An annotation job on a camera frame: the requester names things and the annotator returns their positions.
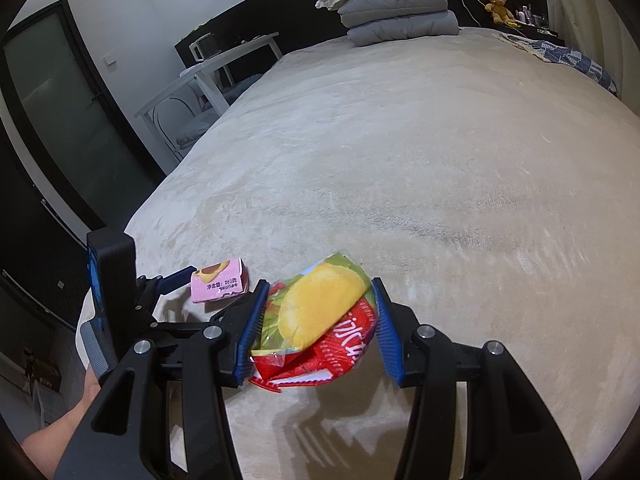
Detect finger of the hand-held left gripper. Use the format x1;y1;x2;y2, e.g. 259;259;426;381
137;308;236;351
136;266;199;313

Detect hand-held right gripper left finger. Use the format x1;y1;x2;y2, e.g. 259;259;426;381
52;280;271;480

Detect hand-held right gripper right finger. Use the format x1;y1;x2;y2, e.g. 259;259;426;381
372;277;586;480

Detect pink drink carton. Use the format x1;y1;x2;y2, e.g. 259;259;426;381
191;257;250;304

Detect red snack packet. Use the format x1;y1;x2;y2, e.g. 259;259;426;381
249;252;379;390

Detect person's left forearm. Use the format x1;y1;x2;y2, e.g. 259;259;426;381
22;367;103;468

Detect grey cushioned chair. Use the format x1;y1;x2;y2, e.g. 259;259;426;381
220;67;265;103
154;94;223;148

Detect beige bed blanket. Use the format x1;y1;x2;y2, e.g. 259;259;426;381
122;25;640;480

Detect dark glass door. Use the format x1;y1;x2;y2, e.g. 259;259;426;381
0;0;167;233

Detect white table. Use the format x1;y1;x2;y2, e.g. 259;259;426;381
134;31;281;162

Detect white mirror stand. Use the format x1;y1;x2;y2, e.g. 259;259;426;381
191;33;219;62

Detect black headboard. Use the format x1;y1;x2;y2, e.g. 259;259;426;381
174;0;566;67

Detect folded grey quilt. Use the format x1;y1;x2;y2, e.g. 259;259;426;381
337;0;460;47

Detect blue patterned cloth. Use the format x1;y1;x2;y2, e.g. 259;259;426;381
491;30;619;97

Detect brown teddy bear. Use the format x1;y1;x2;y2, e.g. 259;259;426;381
484;0;515;26

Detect cluster of small bottles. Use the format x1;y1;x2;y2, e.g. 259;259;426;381
516;4;550;27

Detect cream curtain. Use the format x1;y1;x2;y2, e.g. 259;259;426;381
542;0;640;103

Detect white charging cable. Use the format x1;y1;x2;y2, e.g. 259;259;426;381
453;0;482;29

